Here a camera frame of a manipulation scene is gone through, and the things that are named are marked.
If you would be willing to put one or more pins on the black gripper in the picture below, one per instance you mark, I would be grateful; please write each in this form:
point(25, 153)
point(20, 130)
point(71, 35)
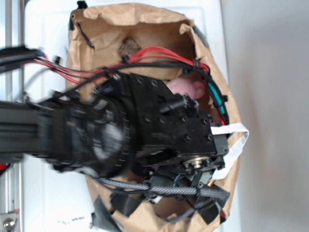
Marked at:
point(184, 150)

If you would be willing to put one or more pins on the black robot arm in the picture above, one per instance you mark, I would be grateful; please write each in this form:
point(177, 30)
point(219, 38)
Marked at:
point(134, 135)

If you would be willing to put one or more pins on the pink plush toy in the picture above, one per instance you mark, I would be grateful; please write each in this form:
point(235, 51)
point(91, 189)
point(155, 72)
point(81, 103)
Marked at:
point(194, 89)

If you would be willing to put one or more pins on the brown paper bag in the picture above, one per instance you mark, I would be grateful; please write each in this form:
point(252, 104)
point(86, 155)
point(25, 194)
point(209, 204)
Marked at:
point(96, 39)

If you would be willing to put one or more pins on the brown crumbly block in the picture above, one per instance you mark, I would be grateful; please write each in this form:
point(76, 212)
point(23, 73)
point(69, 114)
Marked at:
point(129, 47)

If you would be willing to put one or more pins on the white plastic tray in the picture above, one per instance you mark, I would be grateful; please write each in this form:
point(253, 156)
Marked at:
point(55, 202)

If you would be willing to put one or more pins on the aluminium frame rail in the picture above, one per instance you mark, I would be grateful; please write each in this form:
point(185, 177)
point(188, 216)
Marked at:
point(11, 34)

